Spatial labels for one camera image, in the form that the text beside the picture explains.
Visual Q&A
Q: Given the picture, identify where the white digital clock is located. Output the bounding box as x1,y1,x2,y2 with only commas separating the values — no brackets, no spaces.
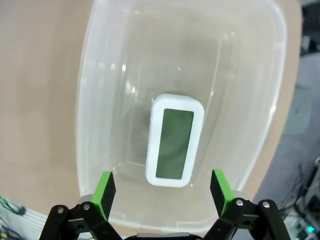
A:
145,93,205,188

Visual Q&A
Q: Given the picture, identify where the white green wire bundle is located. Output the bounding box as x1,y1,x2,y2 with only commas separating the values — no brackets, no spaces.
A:
0,194,30,240

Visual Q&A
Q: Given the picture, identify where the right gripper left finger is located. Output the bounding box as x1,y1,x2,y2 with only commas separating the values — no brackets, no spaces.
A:
37,171,123,240

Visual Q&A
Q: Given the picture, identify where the clear plastic container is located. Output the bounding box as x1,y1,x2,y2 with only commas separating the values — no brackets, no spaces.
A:
74,0,288,232

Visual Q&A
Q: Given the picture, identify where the equipment with green light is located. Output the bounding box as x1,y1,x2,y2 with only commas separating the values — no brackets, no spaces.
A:
284,209,320,240

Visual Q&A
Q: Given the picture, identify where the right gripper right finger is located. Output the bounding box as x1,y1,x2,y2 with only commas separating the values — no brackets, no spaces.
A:
203,168,293,240

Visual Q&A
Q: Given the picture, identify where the black plastic stool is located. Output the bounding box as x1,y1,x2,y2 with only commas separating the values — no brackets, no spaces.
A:
301,0,320,58

